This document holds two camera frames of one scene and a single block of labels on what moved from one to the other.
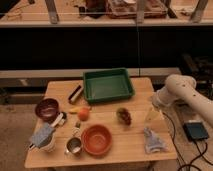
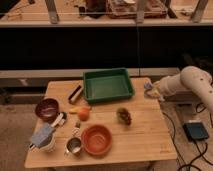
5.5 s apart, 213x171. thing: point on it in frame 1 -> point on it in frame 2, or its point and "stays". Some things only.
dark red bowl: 47,109 stays
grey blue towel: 153,143 -> 148,85
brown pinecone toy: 123,116 stays
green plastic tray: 107,85 stays
